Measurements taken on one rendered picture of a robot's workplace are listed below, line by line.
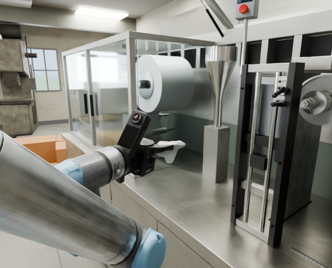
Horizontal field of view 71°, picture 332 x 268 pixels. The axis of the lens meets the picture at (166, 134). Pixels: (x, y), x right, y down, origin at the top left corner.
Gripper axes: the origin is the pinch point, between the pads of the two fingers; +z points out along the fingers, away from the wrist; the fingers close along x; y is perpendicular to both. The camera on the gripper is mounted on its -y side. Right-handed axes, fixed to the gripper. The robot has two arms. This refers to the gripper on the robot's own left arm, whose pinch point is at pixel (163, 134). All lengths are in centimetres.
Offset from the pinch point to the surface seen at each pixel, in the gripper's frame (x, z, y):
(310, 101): 33.6, 15.1, -15.2
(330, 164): 47, 57, 12
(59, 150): -223, 115, 108
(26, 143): -285, 106, 115
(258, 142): 23.6, 17.3, -0.2
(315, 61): 31.8, 22.4, -25.1
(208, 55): -9, 45, -24
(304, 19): 22, 64, -43
